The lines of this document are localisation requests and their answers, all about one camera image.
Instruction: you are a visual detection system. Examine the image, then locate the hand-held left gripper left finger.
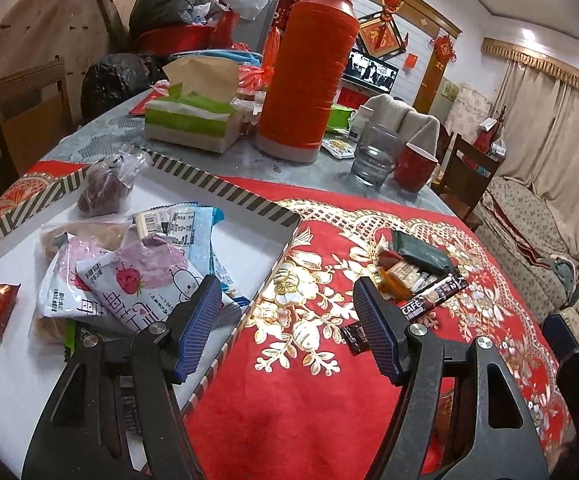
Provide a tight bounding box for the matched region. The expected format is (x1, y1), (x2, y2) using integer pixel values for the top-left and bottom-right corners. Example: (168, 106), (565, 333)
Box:
(22, 274), (223, 480)

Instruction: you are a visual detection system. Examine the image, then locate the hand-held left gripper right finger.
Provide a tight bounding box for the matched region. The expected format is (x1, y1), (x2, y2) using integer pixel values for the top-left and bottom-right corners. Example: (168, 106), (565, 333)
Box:
(353, 276), (550, 480)

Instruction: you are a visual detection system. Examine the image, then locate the pink white strawberry snack packet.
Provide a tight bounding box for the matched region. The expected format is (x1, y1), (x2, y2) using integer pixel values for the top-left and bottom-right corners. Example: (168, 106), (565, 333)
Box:
(38, 235), (120, 321)
(90, 237), (243, 333)

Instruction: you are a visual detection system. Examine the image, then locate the white blue barcode snack packet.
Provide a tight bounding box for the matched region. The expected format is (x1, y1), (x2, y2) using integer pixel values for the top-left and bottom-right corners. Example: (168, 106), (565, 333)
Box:
(132, 202), (228, 261)

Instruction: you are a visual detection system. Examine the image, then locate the clear bag of brown snacks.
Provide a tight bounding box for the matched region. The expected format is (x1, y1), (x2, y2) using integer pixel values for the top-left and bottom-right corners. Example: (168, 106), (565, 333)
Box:
(32, 217), (138, 346)

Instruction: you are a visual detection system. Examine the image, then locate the clear bag of dark red snacks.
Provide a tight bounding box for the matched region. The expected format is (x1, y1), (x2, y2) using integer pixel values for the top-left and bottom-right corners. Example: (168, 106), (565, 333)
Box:
(77, 145), (153, 218)

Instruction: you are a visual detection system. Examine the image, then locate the white box with striped rim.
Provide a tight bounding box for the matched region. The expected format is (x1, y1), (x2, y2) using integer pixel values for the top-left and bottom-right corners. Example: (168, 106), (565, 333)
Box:
(0, 146), (303, 479)

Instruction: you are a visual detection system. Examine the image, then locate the small dark candy wrapper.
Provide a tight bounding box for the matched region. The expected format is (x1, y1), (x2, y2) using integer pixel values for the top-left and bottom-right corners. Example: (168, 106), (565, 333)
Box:
(342, 325), (373, 356)

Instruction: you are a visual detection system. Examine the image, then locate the beige wafer packet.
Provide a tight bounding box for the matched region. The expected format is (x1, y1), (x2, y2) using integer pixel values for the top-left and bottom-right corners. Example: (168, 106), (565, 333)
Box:
(379, 262), (437, 301)

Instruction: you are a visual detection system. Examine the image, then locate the small orange snack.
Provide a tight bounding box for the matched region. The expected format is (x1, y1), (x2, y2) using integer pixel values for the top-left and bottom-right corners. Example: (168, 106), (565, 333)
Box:
(377, 247), (405, 273)

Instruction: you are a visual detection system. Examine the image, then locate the black coffee stick sachet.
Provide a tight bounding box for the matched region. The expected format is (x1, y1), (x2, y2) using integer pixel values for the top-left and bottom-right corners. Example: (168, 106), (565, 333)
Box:
(394, 267), (470, 323)

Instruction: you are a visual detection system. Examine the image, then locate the dark green snack packet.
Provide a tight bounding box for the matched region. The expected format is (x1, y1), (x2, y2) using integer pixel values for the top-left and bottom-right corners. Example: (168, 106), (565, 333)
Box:
(392, 230), (453, 276)

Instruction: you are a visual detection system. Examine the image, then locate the red gold floral tablecloth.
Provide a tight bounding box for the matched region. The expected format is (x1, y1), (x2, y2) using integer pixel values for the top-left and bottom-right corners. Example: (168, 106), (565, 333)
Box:
(0, 160), (575, 480)

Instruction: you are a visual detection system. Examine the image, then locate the red cup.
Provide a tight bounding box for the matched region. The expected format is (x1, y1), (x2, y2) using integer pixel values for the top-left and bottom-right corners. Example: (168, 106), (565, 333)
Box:
(393, 142), (439, 193)

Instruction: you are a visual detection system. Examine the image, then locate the clear drinking glass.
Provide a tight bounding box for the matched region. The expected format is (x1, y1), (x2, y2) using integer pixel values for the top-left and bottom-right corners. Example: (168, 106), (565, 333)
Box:
(350, 122), (406, 188)

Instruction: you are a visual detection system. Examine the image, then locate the floral sofa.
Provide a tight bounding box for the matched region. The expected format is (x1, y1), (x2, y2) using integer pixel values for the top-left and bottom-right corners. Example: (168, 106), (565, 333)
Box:
(477, 175), (579, 311)

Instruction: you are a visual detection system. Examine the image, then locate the dark wooden chair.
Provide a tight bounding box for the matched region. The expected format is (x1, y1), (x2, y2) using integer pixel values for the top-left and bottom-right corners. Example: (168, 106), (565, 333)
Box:
(432, 132), (500, 226)

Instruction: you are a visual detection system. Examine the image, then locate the small patterned box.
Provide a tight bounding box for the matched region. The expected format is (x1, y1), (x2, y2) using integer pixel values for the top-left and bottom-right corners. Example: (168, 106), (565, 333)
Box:
(321, 139), (357, 160)

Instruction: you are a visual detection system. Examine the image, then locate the small white bottle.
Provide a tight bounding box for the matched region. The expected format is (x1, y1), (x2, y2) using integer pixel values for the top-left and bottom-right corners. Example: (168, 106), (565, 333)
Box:
(347, 112), (373, 142)

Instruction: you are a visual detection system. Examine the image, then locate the green white tissue box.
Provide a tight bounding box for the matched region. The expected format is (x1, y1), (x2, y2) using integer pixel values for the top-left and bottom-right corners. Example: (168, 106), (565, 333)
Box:
(143, 91), (245, 153)

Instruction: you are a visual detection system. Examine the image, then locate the grey lace tablecloth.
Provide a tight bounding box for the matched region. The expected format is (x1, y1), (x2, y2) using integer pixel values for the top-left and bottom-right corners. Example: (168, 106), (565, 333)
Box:
(40, 90), (457, 216)

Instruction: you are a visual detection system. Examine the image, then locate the bright green packet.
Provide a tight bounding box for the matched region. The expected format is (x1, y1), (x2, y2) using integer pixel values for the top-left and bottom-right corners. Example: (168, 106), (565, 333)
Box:
(325, 105), (353, 133)

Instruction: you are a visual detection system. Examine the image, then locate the grey white garment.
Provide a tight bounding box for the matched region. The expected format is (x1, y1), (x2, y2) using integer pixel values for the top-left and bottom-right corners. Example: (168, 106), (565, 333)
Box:
(362, 94), (443, 158)

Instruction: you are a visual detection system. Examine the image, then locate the red paper packet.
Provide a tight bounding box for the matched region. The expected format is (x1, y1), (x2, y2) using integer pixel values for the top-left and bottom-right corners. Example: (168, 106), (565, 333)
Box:
(130, 80), (170, 116)

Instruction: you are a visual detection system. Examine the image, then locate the beige curtain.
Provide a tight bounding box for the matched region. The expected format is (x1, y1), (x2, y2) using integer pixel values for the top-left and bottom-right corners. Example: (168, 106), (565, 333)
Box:
(489, 57), (579, 266)

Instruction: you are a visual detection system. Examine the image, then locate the brown tissue paper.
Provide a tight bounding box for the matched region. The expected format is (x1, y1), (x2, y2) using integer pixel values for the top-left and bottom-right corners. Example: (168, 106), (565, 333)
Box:
(162, 56), (236, 103)

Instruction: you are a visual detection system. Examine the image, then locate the black plastic bag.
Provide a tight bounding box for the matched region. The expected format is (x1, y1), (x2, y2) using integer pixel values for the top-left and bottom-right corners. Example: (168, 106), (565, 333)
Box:
(80, 52), (165, 126)
(128, 0), (210, 41)

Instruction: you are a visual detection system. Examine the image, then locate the television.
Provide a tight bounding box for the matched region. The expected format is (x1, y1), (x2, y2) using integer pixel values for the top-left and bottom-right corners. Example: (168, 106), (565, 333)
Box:
(342, 50), (400, 95)

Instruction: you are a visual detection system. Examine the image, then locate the orange red plastic bag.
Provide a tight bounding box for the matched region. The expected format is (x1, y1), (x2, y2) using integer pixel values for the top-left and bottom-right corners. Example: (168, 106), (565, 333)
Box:
(240, 27), (283, 91)

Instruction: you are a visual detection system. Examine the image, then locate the light wooden chair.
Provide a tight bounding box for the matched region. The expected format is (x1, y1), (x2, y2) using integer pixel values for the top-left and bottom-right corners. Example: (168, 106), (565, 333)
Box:
(0, 57), (78, 176)

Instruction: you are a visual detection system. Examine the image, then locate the red thermos flask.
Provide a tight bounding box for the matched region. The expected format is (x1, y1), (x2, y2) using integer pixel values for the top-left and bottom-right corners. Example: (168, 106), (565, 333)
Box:
(256, 0), (360, 163)

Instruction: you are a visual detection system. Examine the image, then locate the blue plastic container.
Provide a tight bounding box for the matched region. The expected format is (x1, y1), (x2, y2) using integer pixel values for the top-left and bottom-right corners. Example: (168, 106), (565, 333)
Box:
(170, 49), (265, 68)

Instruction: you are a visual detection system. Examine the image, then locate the red plastic basin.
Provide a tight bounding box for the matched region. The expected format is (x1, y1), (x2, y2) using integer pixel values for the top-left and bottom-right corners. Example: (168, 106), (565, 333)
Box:
(137, 25), (240, 56)

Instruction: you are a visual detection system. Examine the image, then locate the gold fringed curtain pelmet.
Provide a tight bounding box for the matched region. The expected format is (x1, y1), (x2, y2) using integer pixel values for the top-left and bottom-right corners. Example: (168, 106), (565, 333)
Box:
(482, 37), (579, 106)

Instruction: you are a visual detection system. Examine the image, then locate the clear plastic bag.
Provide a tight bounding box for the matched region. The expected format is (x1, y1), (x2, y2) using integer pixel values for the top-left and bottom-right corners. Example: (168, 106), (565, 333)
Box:
(212, 0), (270, 23)

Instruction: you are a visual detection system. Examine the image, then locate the round wooden table top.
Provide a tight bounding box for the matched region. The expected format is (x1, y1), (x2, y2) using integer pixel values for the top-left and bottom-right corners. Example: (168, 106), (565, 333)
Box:
(0, 0), (130, 126)

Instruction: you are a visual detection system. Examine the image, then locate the red diamond wall poster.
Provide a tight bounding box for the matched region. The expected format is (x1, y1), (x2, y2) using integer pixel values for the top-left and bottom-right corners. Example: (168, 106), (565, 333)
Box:
(357, 15), (409, 61)

